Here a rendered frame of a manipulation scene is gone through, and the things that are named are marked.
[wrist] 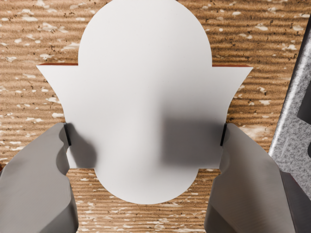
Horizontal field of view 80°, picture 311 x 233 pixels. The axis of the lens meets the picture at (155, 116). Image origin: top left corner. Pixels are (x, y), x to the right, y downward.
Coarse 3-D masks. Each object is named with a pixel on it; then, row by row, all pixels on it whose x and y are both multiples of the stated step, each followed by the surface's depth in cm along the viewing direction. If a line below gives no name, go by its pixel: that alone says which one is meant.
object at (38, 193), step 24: (48, 144) 9; (24, 168) 8; (48, 168) 8; (0, 192) 7; (24, 192) 7; (48, 192) 7; (72, 192) 8; (0, 216) 6; (24, 216) 6; (48, 216) 6; (72, 216) 7
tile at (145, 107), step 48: (144, 0) 9; (96, 48) 10; (144, 48) 10; (192, 48) 10; (96, 96) 11; (144, 96) 11; (192, 96) 11; (96, 144) 13; (144, 144) 13; (192, 144) 13; (144, 192) 15
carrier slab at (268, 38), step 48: (0, 0) 10; (48, 0) 10; (96, 0) 10; (192, 0) 10; (240, 0) 10; (288, 0) 10; (0, 48) 11; (48, 48) 11; (240, 48) 11; (288, 48) 11; (0, 96) 12; (48, 96) 13; (240, 96) 13; (0, 144) 14; (96, 192) 16; (192, 192) 16
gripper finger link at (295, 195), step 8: (288, 176) 8; (288, 184) 7; (296, 184) 7; (288, 192) 7; (296, 192) 7; (304, 192) 7; (288, 200) 7; (296, 200) 7; (304, 200) 7; (296, 208) 6; (304, 208) 6; (296, 216) 6; (304, 216) 6; (296, 224) 6; (304, 224) 6; (296, 232) 6; (304, 232) 6
